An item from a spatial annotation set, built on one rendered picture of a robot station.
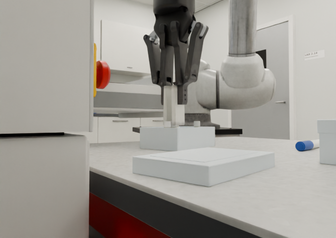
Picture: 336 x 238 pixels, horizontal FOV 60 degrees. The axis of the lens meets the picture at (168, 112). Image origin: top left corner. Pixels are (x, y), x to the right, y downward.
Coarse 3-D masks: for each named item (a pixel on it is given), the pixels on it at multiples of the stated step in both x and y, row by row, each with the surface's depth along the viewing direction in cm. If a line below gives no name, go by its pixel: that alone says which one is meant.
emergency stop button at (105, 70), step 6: (96, 66) 41; (102, 66) 40; (108, 66) 40; (96, 72) 40; (102, 72) 39; (108, 72) 40; (96, 78) 40; (102, 78) 40; (108, 78) 40; (96, 84) 41; (102, 84) 40
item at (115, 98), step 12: (108, 84) 64; (120, 84) 65; (132, 84) 67; (96, 96) 62; (108, 96) 63; (120, 96) 65; (132, 96) 67; (144, 96) 69; (156, 96) 71; (96, 108) 62; (108, 108) 64; (120, 108) 65; (132, 108) 67; (144, 108) 69; (156, 108) 71
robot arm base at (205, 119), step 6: (186, 114) 110; (192, 114) 110; (198, 114) 110; (204, 114) 111; (186, 120) 110; (192, 120) 110; (198, 120) 110; (204, 120) 111; (210, 120) 115; (204, 126) 110; (210, 126) 110; (216, 126) 110
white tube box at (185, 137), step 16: (144, 128) 51; (160, 128) 49; (176, 128) 47; (192, 128) 50; (208, 128) 55; (144, 144) 51; (160, 144) 49; (176, 144) 47; (192, 144) 50; (208, 144) 55
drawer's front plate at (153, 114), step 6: (144, 78) 82; (150, 78) 79; (174, 78) 72; (138, 84) 84; (144, 84) 81; (150, 84) 79; (120, 114) 93; (126, 114) 90; (132, 114) 87; (138, 114) 84; (144, 114) 81; (150, 114) 78; (156, 114) 76; (162, 114) 74
